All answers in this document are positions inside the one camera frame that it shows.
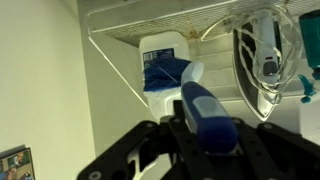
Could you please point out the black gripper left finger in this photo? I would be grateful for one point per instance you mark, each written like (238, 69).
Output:
(133, 150)

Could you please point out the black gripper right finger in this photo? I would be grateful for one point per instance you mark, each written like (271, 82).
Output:
(283, 153)

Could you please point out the blue white brush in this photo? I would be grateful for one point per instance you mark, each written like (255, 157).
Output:
(206, 113)

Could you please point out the white bottle blue label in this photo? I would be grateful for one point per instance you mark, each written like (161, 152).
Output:
(160, 41)

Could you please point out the teal spray bottle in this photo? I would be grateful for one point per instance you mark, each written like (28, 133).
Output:
(311, 36)

